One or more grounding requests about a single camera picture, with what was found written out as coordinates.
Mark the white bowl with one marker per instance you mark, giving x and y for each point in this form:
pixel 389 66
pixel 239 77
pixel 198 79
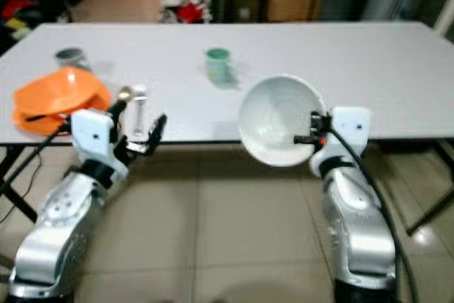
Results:
pixel 273 122

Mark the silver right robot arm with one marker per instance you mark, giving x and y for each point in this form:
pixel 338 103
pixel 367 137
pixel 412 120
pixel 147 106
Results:
pixel 355 225

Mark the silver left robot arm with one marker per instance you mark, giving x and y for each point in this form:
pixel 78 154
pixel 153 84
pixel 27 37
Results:
pixel 60 228

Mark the orange bowl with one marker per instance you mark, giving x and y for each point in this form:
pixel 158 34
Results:
pixel 60 89

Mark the small dark cup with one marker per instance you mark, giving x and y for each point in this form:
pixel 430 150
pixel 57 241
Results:
pixel 69 57

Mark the orange plate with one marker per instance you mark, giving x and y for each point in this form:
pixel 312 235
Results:
pixel 42 125

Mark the green mug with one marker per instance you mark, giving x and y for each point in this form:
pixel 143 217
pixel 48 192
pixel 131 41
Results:
pixel 217 65

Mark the brown cardboard box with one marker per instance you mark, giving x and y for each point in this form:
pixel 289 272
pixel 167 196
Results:
pixel 292 6

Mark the red toy object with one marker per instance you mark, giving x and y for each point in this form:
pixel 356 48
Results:
pixel 191 13

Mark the yellow item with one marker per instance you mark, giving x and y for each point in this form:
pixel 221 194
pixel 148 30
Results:
pixel 16 28

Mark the red cloth item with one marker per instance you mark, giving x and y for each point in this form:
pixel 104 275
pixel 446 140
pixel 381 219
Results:
pixel 18 8

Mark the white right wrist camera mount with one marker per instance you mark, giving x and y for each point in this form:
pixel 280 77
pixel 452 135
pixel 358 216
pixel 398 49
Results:
pixel 351 129

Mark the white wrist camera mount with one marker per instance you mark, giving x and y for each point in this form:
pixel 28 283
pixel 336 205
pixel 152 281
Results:
pixel 92 133
pixel 351 129

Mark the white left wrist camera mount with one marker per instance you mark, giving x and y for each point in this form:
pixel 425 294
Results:
pixel 92 133

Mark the black table leg frame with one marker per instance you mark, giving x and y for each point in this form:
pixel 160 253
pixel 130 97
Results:
pixel 433 207
pixel 18 189

